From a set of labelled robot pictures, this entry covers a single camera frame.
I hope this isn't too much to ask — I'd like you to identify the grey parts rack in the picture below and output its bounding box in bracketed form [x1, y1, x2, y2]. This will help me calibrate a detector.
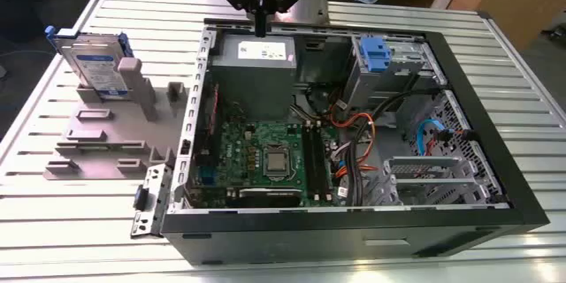
[42, 57, 191, 184]

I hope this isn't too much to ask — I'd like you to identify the orange wire bundle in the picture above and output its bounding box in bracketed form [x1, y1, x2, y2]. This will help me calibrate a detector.
[329, 112, 382, 178]

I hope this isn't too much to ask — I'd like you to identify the brown wooden cabinet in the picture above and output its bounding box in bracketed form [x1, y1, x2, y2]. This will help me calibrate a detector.
[446, 0, 566, 52]

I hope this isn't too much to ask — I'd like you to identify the black CPU socket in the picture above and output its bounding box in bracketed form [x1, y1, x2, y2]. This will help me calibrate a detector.
[259, 142, 298, 184]

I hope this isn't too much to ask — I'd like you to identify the green motherboard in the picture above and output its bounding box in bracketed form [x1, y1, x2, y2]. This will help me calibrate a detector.
[187, 120, 350, 207]

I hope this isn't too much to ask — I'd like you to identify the blue data wire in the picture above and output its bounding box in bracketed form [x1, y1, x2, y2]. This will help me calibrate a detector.
[415, 119, 457, 158]

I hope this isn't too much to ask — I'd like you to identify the red black twisted wire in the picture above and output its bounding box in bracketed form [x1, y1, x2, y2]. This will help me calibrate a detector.
[198, 82, 222, 158]

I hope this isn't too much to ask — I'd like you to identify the blue VGA port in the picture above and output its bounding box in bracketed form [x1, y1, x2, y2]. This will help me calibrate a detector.
[134, 185, 150, 211]

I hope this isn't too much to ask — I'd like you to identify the grey power supply unit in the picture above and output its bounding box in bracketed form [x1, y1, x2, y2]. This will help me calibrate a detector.
[207, 34, 298, 123]

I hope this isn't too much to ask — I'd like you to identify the yellow black wire bundle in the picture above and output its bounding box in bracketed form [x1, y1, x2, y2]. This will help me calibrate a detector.
[290, 102, 331, 125]

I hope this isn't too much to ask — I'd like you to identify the silver CPU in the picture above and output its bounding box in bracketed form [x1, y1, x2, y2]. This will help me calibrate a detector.
[265, 150, 291, 174]

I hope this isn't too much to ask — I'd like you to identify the power wire with black connector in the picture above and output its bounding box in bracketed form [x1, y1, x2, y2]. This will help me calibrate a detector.
[435, 129, 477, 143]

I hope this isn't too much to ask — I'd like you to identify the black graphics card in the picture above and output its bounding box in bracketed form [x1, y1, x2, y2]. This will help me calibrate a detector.
[225, 187, 305, 208]

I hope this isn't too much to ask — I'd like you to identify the black chair base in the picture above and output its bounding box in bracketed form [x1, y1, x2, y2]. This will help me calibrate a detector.
[541, 24, 566, 40]

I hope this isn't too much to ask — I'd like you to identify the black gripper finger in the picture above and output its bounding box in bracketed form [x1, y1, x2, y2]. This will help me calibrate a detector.
[203, 0, 263, 38]
[261, 0, 307, 38]

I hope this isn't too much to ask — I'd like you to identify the hard disk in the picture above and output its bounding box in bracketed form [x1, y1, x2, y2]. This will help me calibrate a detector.
[46, 25, 134, 100]

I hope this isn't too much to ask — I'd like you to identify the blue drive latch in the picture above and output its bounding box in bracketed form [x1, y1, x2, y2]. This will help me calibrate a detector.
[361, 36, 393, 74]

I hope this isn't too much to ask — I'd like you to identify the black open PC case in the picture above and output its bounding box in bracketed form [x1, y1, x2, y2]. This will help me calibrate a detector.
[130, 17, 552, 266]

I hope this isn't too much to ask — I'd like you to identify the black RAM slot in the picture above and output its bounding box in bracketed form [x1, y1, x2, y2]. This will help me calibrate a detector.
[313, 122, 335, 201]
[302, 122, 323, 201]

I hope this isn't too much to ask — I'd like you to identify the metal disk bay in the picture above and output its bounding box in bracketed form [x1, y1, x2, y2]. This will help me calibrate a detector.
[382, 156, 508, 207]

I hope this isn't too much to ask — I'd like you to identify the metal optical drive cage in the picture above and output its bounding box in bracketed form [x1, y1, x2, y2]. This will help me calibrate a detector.
[342, 34, 446, 115]

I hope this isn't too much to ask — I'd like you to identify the black cable bundle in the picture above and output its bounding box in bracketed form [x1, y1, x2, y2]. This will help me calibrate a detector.
[345, 87, 446, 206]

